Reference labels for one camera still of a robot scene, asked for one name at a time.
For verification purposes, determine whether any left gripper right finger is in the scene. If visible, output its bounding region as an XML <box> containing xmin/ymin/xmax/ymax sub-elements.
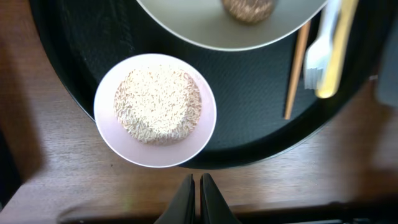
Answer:
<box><xmin>200</xmin><ymin>173</ymin><xmax>241</xmax><ymax>224</ymax></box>

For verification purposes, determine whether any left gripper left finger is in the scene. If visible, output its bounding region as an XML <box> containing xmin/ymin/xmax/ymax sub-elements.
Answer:
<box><xmin>154</xmin><ymin>174</ymin><xmax>195</xmax><ymax>224</ymax></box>

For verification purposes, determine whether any pink bowl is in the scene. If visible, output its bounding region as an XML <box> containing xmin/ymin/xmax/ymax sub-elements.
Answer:
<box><xmin>93</xmin><ymin>54</ymin><xmax>217</xmax><ymax>168</ymax></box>

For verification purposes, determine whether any rice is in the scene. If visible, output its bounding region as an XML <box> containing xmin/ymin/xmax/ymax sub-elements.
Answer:
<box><xmin>113</xmin><ymin>65</ymin><xmax>201</xmax><ymax>145</ymax></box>

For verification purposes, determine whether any wooden chopstick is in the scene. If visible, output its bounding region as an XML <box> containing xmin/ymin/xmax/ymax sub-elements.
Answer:
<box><xmin>284</xmin><ymin>21</ymin><xmax>311</xmax><ymax>119</ymax></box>

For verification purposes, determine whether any yellow plastic knife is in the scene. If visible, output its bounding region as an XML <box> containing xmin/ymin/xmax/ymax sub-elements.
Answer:
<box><xmin>315</xmin><ymin>0</ymin><xmax>359</xmax><ymax>98</ymax></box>

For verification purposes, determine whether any black rectangular tray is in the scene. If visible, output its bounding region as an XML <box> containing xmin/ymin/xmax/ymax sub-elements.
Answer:
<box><xmin>0</xmin><ymin>133</ymin><xmax>22</xmax><ymax>210</ymax></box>

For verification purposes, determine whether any white plastic fork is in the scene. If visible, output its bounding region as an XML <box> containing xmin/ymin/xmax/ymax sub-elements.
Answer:
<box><xmin>303</xmin><ymin>0</ymin><xmax>341</xmax><ymax>90</ymax></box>

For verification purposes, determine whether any beige plate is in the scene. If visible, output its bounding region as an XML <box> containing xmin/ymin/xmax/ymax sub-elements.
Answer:
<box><xmin>138</xmin><ymin>0</ymin><xmax>326</xmax><ymax>52</ymax></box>

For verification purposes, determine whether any round black serving tray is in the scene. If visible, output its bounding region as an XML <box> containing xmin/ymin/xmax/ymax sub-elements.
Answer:
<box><xmin>30</xmin><ymin>0</ymin><xmax>397</xmax><ymax>169</ymax></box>

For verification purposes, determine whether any brown cookie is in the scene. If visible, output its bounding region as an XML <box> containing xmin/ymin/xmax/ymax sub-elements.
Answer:
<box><xmin>221</xmin><ymin>0</ymin><xmax>278</xmax><ymax>24</ymax></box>

